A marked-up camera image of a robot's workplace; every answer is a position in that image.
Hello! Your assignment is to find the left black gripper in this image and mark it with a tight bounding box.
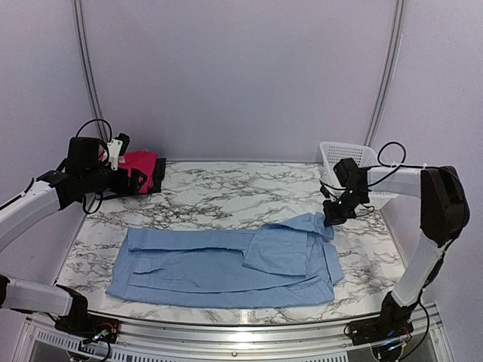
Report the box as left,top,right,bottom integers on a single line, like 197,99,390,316
82,164,147,195

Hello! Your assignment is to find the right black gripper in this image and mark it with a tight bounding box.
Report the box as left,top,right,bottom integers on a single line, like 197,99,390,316
322,188,368,225

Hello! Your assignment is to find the magenta t-shirt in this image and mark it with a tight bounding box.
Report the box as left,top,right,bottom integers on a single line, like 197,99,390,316
112,151,157,195

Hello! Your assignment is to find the light blue shirt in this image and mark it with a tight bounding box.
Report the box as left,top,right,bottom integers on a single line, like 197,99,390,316
106,213,343,309

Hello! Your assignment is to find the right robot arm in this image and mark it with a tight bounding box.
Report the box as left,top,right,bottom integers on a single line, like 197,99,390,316
323,158,470,338

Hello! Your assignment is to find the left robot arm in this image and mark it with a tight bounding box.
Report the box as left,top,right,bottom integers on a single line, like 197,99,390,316
1,133,166,336

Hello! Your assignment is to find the white plastic laundry basket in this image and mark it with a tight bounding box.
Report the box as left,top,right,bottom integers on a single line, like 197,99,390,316
319,142,398,210

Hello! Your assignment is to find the folded black garment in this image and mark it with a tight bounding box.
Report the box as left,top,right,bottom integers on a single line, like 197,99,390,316
101,157,169,200

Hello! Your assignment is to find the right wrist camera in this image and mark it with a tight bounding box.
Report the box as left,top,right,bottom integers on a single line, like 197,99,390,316
319,180,338,201

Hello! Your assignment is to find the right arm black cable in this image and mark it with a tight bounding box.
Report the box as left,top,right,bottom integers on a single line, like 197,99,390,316
368,141,408,188

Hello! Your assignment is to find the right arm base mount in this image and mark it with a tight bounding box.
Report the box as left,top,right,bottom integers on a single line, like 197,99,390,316
344,317,414,345

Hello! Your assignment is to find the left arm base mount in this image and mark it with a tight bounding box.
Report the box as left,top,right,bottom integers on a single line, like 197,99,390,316
54,314,120,343

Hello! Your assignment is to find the left wall aluminium profile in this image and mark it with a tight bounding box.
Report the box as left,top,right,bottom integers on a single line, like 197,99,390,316
72,0,112,141

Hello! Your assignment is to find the wall aluminium profile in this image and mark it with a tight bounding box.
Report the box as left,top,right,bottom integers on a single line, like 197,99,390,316
364,0,407,147
72,0,112,141

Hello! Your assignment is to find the right wall aluminium profile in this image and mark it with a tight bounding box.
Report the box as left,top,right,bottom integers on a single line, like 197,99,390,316
364,0,407,147

